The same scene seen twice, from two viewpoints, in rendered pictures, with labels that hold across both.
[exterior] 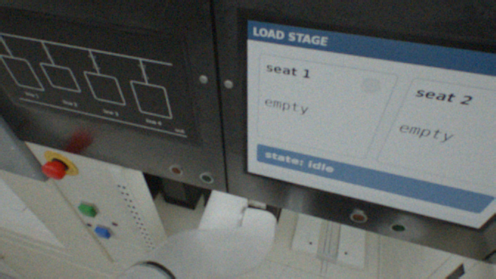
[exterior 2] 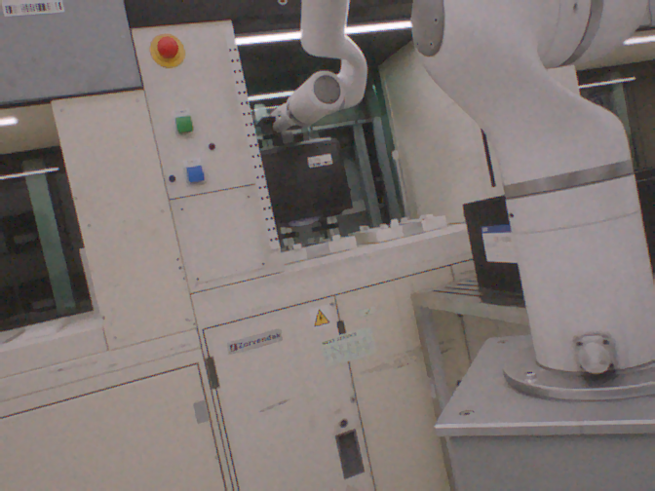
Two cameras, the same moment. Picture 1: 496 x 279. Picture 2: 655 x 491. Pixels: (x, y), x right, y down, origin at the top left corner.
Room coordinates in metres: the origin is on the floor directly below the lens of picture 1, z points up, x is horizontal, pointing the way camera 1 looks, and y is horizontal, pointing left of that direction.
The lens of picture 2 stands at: (-0.68, 0.83, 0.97)
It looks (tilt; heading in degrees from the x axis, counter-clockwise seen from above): 3 degrees down; 324
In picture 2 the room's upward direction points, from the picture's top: 12 degrees counter-clockwise
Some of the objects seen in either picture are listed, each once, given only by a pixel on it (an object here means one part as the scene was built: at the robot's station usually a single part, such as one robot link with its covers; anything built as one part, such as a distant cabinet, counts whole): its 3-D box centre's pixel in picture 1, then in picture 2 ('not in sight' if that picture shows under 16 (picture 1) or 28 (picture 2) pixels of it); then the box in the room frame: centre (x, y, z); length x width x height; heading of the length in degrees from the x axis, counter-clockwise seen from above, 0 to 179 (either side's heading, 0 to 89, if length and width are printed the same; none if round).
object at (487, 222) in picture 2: not in sight; (568, 230); (-0.08, -0.15, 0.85); 0.28 x 0.28 x 0.17; 67
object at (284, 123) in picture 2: not in sight; (295, 114); (0.46, 0.02, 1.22); 0.11 x 0.10 x 0.07; 166
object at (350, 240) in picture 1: (330, 228); (395, 228); (0.50, -0.26, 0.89); 0.22 x 0.21 x 0.04; 163
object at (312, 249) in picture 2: not in sight; (305, 248); (0.58, 0.00, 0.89); 0.22 x 0.21 x 0.04; 163
